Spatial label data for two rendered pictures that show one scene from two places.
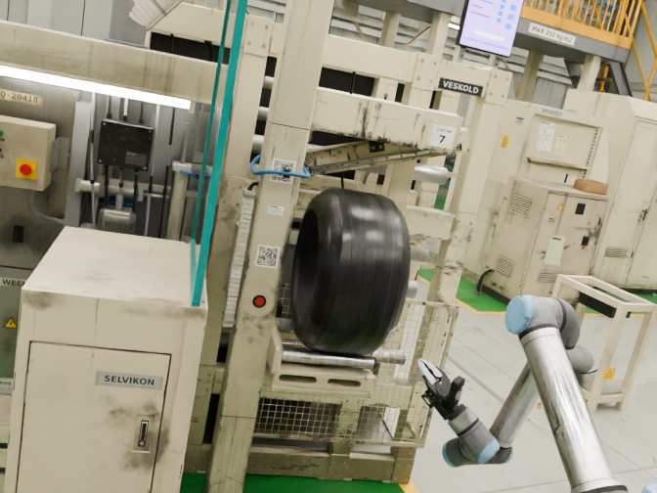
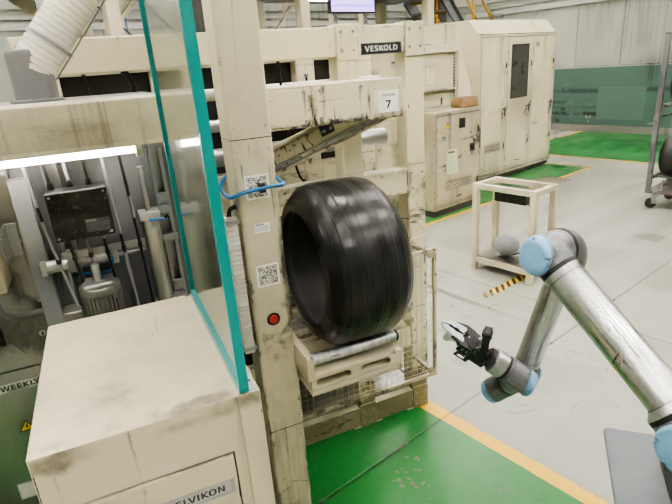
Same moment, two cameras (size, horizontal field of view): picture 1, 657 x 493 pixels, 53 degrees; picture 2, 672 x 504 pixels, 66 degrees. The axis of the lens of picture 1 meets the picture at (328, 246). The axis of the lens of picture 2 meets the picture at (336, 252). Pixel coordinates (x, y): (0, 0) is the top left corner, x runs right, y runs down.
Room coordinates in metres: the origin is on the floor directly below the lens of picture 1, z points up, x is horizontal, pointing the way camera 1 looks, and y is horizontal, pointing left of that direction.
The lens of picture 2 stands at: (0.57, 0.21, 1.84)
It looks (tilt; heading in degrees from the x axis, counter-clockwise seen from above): 20 degrees down; 351
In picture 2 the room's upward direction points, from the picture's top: 4 degrees counter-clockwise
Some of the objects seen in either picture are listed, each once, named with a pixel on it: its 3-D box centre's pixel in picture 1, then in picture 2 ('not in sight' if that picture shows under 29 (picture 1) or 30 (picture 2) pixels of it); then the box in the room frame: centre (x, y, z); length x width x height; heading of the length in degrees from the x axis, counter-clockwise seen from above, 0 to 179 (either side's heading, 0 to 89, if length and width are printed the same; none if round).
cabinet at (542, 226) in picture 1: (544, 245); (441, 159); (6.82, -2.19, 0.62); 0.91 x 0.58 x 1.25; 119
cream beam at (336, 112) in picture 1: (375, 119); (318, 103); (2.60, -0.08, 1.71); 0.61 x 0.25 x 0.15; 104
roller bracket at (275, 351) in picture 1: (271, 336); (291, 344); (2.24, 0.14, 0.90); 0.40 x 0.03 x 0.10; 14
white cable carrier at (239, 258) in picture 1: (240, 258); (240, 285); (2.15, 0.28, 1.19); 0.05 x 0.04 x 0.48; 14
